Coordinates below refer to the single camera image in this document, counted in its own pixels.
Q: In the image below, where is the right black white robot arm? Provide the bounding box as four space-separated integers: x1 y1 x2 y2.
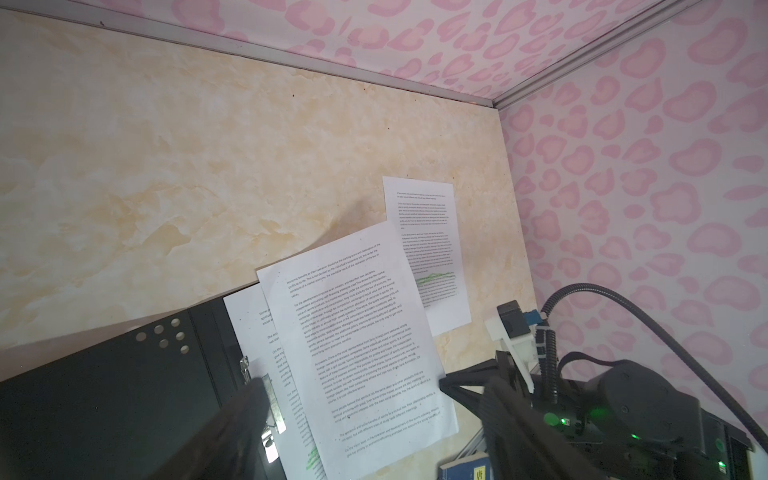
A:
439 351 753 479

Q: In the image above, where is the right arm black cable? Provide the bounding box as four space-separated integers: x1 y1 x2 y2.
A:
536 282 768 454

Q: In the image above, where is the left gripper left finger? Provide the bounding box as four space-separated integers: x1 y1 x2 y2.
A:
149 379 270 479

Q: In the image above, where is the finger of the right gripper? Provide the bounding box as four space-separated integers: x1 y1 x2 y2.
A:
440 383 483 417
439 358 510 394

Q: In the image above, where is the metal folder clip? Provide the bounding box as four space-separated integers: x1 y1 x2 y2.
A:
238 355 288 464

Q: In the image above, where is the blue book yellow label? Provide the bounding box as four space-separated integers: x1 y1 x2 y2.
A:
437 452 494 480

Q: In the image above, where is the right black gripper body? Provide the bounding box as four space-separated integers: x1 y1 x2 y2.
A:
519 352 706 456

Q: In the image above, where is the white black file folder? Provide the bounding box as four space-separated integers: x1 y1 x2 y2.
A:
1 298 284 479

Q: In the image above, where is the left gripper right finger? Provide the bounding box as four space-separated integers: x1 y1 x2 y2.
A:
479 378 606 479

